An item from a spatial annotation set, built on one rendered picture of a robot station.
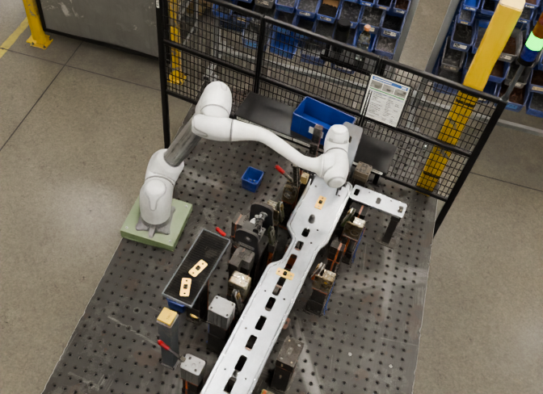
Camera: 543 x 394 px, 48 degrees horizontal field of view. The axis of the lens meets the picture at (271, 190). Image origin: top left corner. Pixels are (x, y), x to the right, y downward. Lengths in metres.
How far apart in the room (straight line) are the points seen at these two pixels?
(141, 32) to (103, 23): 0.31
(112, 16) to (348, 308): 2.99
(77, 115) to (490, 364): 3.39
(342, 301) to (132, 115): 2.44
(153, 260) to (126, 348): 0.49
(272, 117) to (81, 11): 2.23
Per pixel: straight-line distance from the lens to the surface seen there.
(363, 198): 3.20
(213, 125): 2.71
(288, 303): 2.80
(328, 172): 2.62
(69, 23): 5.32
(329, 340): 3.09
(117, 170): 4.53
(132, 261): 3.25
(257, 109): 3.48
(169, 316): 2.57
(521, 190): 5.01
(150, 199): 3.09
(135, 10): 4.92
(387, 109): 3.30
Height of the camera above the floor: 3.47
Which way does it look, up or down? 52 degrees down
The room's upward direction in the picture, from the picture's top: 9 degrees clockwise
